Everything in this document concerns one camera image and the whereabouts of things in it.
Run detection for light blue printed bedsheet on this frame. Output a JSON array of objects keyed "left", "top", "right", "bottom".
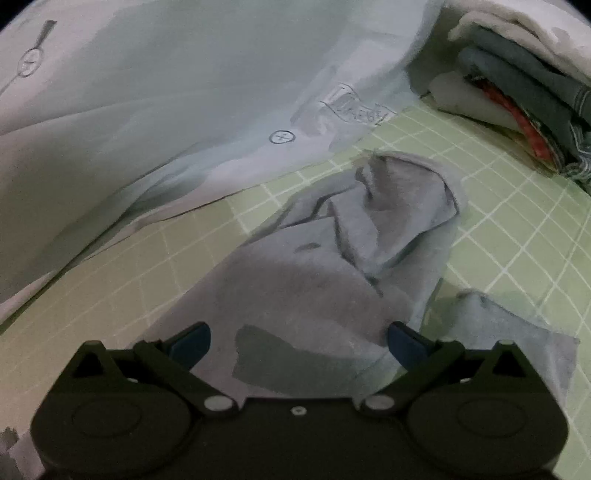
[{"left": 1, "top": 1, "right": 442, "bottom": 318}]

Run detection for grey fleece pants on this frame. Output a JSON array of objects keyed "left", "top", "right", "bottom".
[{"left": 0, "top": 150, "right": 582, "bottom": 480}]

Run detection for white folded garment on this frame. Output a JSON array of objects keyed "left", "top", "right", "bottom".
[{"left": 448, "top": 0, "right": 590, "bottom": 85}]

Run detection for dark grey folded garment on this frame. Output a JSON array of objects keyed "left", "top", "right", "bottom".
[{"left": 458, "top": 26, "right": 590, "bottom": 182}]

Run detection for red patterned folded garment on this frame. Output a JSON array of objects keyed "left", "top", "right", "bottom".
[{"left": 480, "top": 83, "right": 562, "bottom": 173}]

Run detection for green grid cutting mat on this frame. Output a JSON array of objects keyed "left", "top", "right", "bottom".
[{"left": 1, "top": 102, "right": 590, "bottom": 479}]

